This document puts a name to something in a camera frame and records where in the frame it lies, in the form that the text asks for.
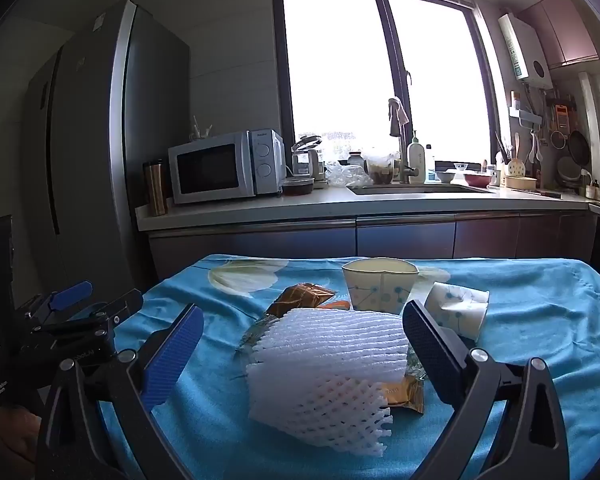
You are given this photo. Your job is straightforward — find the person's left hand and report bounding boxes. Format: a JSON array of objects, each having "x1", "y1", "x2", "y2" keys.
[{"x1": 0, "y1": 406, "x2": 43, "y2": 480}]

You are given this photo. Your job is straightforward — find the dented white paper cup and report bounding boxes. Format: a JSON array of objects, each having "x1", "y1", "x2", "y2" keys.
[{"x1": 341, "y1": 257, "x2": 420, "y2": 316}]

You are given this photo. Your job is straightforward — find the white soap bottle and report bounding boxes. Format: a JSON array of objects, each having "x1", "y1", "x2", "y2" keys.
[{"x1": 406, "y1": 130, "x2": 427, "y2": 185}]

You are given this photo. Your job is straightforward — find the crushed white paper cup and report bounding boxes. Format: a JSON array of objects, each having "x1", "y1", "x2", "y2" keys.
[{"x1": 424, "y1": 281, "x2": 490, "y2": 346}]

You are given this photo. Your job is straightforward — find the light blue wall rack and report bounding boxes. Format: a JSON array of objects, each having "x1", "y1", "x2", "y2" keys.
[{"x1": 508, "y1": 104, "x2": 544, "y2": 126}]

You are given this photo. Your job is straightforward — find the pink wall cabinet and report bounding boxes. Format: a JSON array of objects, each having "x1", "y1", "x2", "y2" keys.
[{"x1": 517, "y1": 0, "x2": 600, "y2": 71}]

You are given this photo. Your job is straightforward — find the metal kitchen faucet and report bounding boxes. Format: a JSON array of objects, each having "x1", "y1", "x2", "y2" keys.
[{"x1": 387, "y1": 97, "x2": 414, "y2": 185}]

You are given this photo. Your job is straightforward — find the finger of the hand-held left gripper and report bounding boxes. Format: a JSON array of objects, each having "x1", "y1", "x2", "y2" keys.
[
  {"x1": 22, "y1": 280, "x2": 95, "y2": 327},
  {"x1": 75, "y1": 288, "x2": 145, "y2": 332}
]

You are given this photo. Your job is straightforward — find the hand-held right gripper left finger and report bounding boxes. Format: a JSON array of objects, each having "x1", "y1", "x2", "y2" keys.
[{"x1": 35, "y1": 303, "x2": 206, "y2": 480}]

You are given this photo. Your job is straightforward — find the red bowl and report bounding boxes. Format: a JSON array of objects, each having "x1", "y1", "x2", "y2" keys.
[{"x1": 463, "y1": 170, "x2": 494, "y2": 189}]

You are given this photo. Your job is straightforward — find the brown kitchen base cabinets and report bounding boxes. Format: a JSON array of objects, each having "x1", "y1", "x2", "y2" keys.
[{"x1": 147, "y1": 210, "x2": 599, "y2": 282}]

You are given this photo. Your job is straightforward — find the grey refrigerator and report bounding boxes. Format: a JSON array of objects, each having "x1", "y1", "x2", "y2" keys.
[{"x1": 20, "y1": 0, "x2": 192, "y2": 281}]

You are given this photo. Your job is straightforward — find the black frying pan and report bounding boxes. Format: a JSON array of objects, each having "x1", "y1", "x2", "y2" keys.
[{"x1": 567, "y1": 130, "x2": 592, "y2": 166}]

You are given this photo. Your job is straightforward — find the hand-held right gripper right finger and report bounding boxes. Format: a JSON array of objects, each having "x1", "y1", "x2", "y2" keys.
[{"x1": 402, "y1": 300, "x2": 571, "y2": 480}]

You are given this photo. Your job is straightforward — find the white water heater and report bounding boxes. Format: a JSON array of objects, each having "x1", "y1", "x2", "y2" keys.
[{"x1": 497, "y1": 12, "x2": 554, "y2": 90}]

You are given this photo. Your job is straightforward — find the kitchen sink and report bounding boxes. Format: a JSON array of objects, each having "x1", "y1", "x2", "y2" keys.
[{"x1": 346, "y1": 183, "x2": 496, "y2": 196}]

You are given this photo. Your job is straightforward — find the white microwave oven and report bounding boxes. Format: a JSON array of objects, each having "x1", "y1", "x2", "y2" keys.
[{"x1": 168, "y1": 129, "x2": 287, "y2": 205}]

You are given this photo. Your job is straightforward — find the clear plastic bag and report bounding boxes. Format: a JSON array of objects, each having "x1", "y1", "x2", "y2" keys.
[{"x1": 325, "y1": 160, "x2": 374, "y2": 189}]

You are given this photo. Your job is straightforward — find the brown foil wrapper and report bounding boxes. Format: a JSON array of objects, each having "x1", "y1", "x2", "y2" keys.
[
  {"x1": 265, "y1": 283, "x2": 337, "y2": 319},
  {"x1": 380, "y1": 375, "x2": 426, "y2": 415}
]

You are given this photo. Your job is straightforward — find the blue flower print tablecloth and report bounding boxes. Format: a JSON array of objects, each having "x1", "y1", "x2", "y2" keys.
[{"x1": 94, "y1": 253, "x2": 600, "y2": 480}]

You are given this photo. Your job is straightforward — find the glass electric kettle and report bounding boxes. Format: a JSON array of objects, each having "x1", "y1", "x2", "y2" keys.
[{"x1": 291, "y1": 134, "x2": 327, "y2": 182}]

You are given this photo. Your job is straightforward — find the yellow baking dish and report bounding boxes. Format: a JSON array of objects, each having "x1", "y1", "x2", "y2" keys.
[{"x1": 502, "y1": 175, "x2": 539, "y2": 191}]

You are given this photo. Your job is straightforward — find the white foam fruit net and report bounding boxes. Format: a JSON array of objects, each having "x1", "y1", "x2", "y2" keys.
[{"x1": 247, "y1": 371, "x2": 394, "y2": 459}]

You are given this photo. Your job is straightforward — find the kitchen window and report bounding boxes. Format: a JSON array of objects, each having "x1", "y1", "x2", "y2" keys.
[{"x1": 271, "y1": 0, "x2": 502, "y2": 172}]

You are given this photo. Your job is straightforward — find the dark food container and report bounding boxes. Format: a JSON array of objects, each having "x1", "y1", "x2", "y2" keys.
[{"x1": 281, "y1": 177, "x2": 315, "y2": 197}]

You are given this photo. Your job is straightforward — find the brown glass jar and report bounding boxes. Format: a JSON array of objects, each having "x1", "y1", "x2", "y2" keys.
[{"x1": 367, "y1": 160, "x2": 396, "y2": 185}]

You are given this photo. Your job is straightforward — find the white tissue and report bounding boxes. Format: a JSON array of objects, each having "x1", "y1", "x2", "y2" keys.
[{"x1": 245, "y1": 308, "x2": 412, "y2": 397}]

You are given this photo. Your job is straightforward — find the rag on faucet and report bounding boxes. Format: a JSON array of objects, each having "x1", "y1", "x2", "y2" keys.
[{"x1": 387, "y1": 98, "x2": 410, "y2": 126}]

